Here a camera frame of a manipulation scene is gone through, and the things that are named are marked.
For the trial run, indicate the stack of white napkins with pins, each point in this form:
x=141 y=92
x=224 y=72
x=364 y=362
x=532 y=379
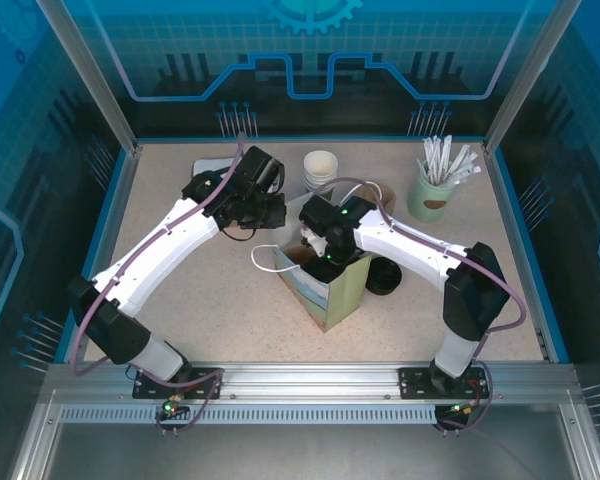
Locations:
x=212 y=165

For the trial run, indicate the green straw holder cup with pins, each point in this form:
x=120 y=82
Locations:
x=430 y=200

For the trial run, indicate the aluminium mounting rail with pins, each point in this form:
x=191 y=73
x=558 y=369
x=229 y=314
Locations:
x=310 y=382

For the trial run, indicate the aluminium frame post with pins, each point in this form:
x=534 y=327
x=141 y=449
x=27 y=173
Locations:
x=101 y=85
x=527 y=75

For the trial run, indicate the small LED connector board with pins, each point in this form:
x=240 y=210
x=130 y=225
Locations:
x=169 y=408
x=460 y=410

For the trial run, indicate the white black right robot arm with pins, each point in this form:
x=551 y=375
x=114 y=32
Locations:
x=405 y=250

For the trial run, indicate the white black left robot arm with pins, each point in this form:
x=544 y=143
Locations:
x=150 y=255

